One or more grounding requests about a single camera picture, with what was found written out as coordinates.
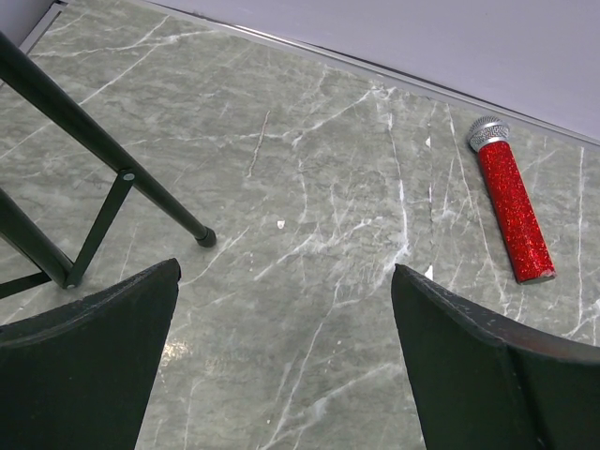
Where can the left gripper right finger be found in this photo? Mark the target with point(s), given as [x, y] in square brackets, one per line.
[483, 381]

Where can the red cylindrical tube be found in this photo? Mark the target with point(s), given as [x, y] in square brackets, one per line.
[525, 244]

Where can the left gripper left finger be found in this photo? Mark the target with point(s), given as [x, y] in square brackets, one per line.
[80, 376]

